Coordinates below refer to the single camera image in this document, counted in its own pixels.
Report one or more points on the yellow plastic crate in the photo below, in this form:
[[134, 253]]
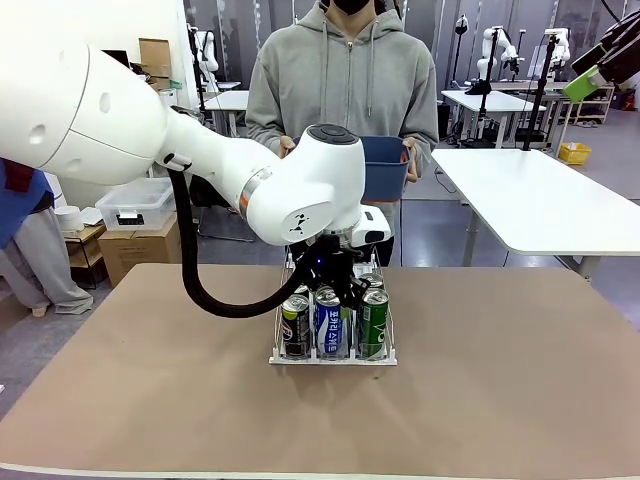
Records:
[[575, 154]]

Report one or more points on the blue plastic bin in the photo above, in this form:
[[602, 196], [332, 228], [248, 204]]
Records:
[[382, 170]]

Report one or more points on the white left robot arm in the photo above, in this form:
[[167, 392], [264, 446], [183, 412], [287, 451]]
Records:
[[125, 115]]

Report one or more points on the person's left forearm grey sleeve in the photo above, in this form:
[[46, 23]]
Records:
[[427, 145]]

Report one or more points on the red container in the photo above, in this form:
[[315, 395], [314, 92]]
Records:
[[622, 100]]

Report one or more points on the wooden background shelf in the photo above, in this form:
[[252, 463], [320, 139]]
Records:
[[595, 107]]

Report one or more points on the person in grey hoodie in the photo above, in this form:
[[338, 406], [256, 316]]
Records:
[[345, 80]]

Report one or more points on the blue Pocari Sweat can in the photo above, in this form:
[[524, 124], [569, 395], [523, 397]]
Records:
[[331, 327]]

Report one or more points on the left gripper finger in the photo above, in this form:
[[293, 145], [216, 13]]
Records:
[[309, 279], [355, 292]]

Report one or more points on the person's right hand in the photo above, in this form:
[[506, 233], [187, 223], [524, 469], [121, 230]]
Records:
[[287, 147]]

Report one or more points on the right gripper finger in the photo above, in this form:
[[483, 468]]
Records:
[[590, 56], [582, 86]]

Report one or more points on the black Pepsi can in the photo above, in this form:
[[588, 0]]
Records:
[[295, 330], [301, 289]]

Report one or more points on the clear plastic storage box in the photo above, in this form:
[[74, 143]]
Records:
[[135, 205]]

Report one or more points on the black tripod stand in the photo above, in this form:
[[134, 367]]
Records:
[[541, 95]]

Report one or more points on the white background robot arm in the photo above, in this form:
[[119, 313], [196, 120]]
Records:
[[210, 50], [505, 47], [562, 47]]

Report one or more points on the white paper rolls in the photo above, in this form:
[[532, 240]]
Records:
[[69, 219]]

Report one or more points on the large brown cardboard box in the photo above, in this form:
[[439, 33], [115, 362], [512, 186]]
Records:
[[145, 250]]

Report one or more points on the small wooden side rack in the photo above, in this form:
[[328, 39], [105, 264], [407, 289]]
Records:
[[90, 250]]

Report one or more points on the black light stand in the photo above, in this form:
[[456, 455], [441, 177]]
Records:
[[462, 22]]

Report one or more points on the green soda can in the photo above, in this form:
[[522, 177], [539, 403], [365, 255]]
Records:
[[374, 325], [372, 281]]

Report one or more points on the person's right forearm grey sleeve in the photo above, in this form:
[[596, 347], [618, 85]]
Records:
[[262, 135]]

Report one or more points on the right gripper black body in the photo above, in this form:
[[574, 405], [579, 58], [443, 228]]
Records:
[[625, 50]]

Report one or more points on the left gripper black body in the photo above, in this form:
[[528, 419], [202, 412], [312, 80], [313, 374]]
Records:
[[332, 257]]

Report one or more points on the white background table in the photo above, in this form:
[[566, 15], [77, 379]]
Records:
[[230, 100], [500, 100]]

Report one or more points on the large white table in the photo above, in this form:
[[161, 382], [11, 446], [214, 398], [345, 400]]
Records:
[[545, 205]]

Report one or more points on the person's left hand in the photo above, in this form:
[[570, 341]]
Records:
[[415, 160]]

